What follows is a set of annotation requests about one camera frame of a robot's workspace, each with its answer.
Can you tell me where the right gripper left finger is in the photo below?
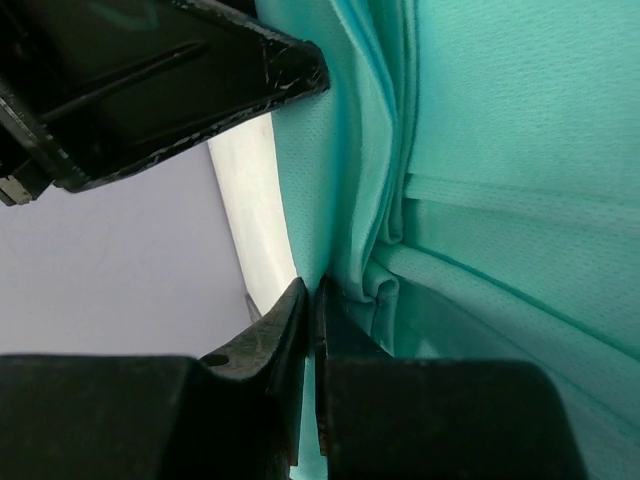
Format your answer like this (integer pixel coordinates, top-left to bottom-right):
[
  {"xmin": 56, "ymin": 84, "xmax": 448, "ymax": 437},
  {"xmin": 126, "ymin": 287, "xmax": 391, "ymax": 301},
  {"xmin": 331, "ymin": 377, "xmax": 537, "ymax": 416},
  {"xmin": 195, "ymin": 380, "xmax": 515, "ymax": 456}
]
[{"xmin": 1, "ymin": 280, "xmax": 307, "ymax": 479}]

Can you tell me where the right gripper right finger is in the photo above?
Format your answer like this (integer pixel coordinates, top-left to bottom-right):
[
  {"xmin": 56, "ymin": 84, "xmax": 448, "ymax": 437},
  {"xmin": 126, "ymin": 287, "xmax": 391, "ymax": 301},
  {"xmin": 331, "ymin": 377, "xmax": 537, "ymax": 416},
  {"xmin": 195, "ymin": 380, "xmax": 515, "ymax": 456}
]
[{"xmin": 313, "ymin": 279, "xmax": 587, "ymax": 479}]

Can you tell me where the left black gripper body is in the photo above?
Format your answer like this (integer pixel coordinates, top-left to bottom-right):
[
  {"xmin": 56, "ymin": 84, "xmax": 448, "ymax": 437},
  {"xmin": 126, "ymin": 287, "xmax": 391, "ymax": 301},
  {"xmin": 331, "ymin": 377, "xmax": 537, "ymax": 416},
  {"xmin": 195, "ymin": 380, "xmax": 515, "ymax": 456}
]
[{"xmin": 1, "ymin": 1, "xmax": 330, "ymax": 206}]

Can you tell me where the teal green t-shirt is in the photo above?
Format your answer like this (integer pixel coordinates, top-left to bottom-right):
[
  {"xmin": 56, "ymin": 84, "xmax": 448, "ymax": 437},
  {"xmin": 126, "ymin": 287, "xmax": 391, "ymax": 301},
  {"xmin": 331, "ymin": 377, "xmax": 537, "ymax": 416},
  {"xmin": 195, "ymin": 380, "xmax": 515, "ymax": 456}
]
[{"xmin": 257, "ymin": 1, "xmax": 639, "ymax": 479}]

